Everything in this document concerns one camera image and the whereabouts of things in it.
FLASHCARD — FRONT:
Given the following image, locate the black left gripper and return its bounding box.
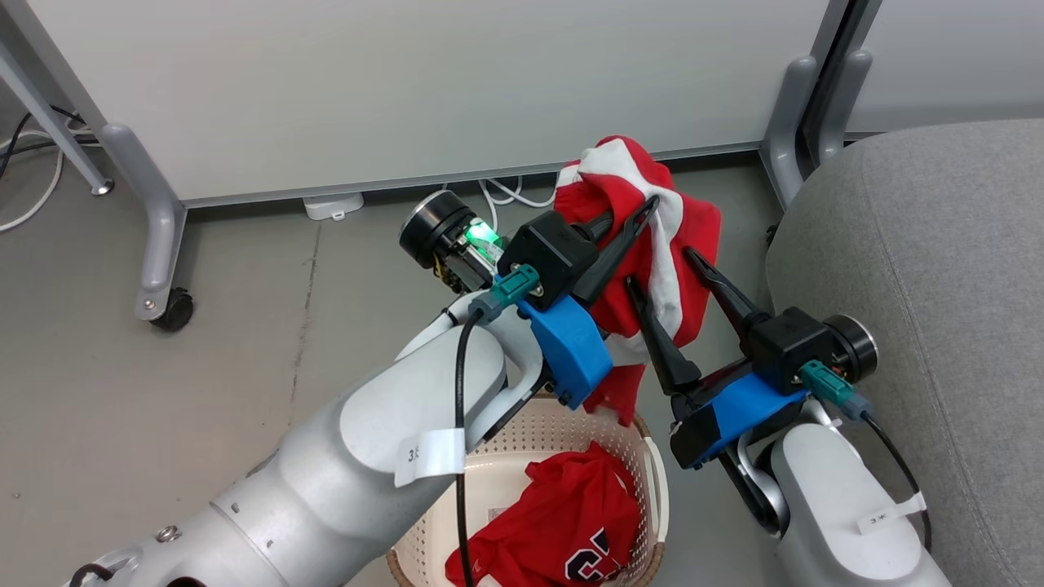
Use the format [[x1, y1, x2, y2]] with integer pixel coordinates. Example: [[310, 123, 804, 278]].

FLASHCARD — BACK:
[[398, 189, 661, 311]]

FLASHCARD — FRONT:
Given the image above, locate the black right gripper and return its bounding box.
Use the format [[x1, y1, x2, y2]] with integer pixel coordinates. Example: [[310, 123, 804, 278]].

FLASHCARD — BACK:
[[626, 246, 880, 398]]

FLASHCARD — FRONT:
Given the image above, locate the red garment with white stripes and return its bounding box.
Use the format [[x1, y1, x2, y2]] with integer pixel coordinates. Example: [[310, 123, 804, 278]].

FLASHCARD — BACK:
[[555, 135, 723, 427]]

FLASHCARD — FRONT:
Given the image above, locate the red garment with printed letters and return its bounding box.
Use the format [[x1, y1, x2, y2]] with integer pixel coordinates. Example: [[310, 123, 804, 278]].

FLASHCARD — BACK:
[[445, 442, 643, 587]]

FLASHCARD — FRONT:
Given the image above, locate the cream perforated laundry basket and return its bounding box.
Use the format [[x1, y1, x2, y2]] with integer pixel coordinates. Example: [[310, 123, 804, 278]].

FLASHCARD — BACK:
[[386, 395, 670, 587]]

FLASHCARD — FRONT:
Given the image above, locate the grey fabric sofa seat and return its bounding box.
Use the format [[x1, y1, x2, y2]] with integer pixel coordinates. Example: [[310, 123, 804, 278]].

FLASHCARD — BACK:
[[765, 118, 1044, 587]]

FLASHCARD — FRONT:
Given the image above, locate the wide white partition panel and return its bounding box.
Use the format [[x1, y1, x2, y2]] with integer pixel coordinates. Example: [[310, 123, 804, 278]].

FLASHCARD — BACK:
[[23, 0, 834, 210]]

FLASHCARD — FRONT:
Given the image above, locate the white power strip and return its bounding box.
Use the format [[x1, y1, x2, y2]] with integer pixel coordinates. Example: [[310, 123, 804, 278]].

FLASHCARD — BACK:
[[303, 192, 365, 222]]

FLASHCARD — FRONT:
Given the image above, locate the narrow white partition panel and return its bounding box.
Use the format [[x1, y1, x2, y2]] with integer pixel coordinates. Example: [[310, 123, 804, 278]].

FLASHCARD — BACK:
[[844, 0, 1044, 136]]

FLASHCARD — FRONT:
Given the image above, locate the thin grey metal leg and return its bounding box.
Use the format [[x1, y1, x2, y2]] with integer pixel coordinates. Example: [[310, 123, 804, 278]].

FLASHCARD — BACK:
[[0, 33, 115, 197]]

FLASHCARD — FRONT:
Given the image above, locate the teal left cable connector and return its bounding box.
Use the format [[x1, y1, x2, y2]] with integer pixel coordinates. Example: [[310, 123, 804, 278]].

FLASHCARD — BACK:
[[469, 263, 542, 325]]

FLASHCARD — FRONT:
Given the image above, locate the teal cable connector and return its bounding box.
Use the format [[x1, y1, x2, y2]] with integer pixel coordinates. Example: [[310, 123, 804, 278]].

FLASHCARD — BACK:
[[799, 360, 874, 421], [469, 263, 542, 325]]

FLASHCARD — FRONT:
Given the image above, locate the white looped floor cable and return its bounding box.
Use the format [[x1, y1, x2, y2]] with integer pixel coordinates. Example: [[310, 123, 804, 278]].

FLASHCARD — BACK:
[[480, 175, 560, 234]]

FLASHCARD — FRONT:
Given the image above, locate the teal right cable connector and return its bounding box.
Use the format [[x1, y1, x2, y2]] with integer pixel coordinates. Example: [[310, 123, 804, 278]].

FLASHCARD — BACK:
[[799, 360, 874, 421]]

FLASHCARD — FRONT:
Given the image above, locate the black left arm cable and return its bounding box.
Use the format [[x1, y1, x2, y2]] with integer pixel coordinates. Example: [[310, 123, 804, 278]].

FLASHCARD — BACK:
[[453, 310, 490, 587]]

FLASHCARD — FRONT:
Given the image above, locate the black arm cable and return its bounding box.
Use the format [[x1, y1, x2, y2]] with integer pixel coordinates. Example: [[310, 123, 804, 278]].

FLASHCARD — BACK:
[[860, 412, 933, 555], [453, 310, 490, 587]]

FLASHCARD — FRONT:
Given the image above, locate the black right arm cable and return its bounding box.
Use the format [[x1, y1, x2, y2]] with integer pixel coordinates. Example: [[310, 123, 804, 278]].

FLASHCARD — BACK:
[[860, 412, 933, 555]]

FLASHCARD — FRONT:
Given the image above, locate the long white floor cable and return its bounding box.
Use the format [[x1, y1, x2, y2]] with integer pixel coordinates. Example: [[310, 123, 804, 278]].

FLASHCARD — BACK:
[[0, 129, 68, 234]]

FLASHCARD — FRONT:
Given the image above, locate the black floor cable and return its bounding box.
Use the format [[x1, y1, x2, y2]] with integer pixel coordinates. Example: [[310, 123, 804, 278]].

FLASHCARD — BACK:
[[0, 104, 104, 181]]

